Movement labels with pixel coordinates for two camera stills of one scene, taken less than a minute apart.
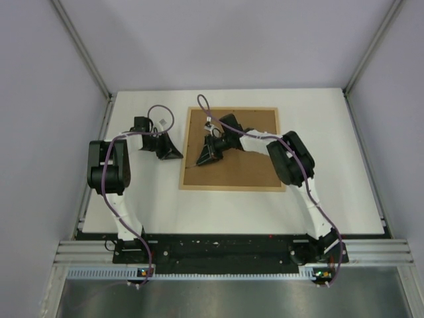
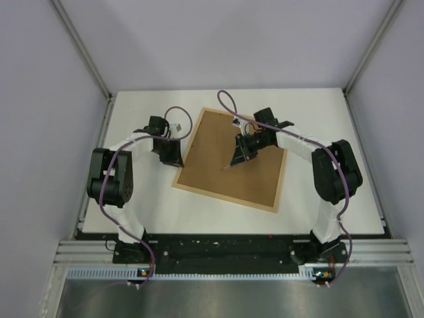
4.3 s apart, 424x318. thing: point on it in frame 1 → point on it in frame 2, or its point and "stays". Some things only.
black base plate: x=197 y=254 stays
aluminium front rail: x=375 y=252 stays
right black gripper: x=209 y=153 → x=242 y=152
